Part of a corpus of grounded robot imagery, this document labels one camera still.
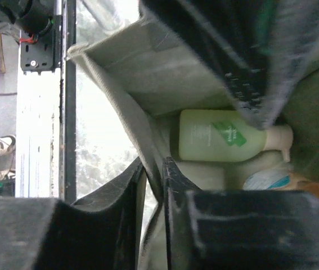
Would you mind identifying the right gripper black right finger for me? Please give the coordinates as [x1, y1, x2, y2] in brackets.
[163, 158, 319, 269]

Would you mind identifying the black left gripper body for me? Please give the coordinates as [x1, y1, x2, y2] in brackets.
[142, 1, 319, 129]

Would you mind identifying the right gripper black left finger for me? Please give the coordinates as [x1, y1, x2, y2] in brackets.
[0, 159, 145, 269]

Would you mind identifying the orange bottle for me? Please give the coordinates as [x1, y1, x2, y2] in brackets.
[243, 168, 319, 198]

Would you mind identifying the green lotion bottle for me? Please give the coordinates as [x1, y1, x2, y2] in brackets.
[178, 109, 294, 163]

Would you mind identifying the aluminium rail frame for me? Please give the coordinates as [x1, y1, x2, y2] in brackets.
[15, 1, 77, 203]

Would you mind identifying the olive green canvas bag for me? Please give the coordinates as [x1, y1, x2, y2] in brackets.
[68, 1, 319, 269]

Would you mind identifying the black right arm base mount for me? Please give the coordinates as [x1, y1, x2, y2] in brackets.
[0, 1, 61, 73]

